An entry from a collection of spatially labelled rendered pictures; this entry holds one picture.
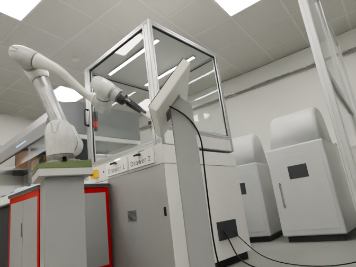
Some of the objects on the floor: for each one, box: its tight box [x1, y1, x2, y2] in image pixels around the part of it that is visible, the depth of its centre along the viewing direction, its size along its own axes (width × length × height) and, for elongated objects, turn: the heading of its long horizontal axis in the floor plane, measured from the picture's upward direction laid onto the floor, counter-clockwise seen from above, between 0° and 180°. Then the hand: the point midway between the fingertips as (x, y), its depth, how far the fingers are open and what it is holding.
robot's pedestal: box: [32, 167, 93, 267], centre depth 155 cm, size 30×30×76 cm
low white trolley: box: [8, 183, 113, 267], centre depth 228 cm, size 58×62×76 cm
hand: (146, 113), depth 177 cm, fingers closed
